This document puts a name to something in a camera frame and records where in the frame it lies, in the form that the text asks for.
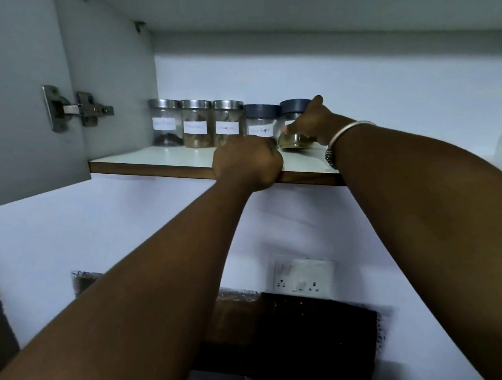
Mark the person's left hand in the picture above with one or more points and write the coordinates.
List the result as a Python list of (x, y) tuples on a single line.
[(247, 162)]

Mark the person's right hand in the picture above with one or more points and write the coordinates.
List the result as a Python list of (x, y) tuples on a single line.
[(318, 123)]

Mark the person's left fingers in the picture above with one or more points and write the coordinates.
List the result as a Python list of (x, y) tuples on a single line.
[(265, 148)]

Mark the person's right thumb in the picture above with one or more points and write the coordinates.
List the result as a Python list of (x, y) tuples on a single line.
[(317, 102)]

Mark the grey lid spice jar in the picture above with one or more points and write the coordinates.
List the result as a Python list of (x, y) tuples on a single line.
[(260, 122), (292, 126)]

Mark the person's left forearm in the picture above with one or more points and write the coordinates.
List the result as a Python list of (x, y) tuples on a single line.
[(143, 291)]

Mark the person's right forearm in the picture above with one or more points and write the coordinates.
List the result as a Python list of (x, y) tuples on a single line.
[(435, 233)]

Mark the silver bangle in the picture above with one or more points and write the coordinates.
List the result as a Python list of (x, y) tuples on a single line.
[(340, 136)]

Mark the steel lid spice jar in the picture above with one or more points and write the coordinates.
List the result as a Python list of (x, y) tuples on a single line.
[(195, 123), (166, 122), (226, 122)]

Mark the white cabinet shelf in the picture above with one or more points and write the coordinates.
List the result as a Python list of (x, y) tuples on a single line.
[(180, 163)]

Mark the metal cabinet hinge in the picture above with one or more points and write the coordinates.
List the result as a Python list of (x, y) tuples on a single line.
[(73, 110)]

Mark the grey cabinet door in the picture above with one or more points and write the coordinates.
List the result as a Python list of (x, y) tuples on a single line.
[(23, 93)]

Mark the white wall switch socket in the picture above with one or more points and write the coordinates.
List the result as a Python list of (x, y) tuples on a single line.
[(303, 277)]

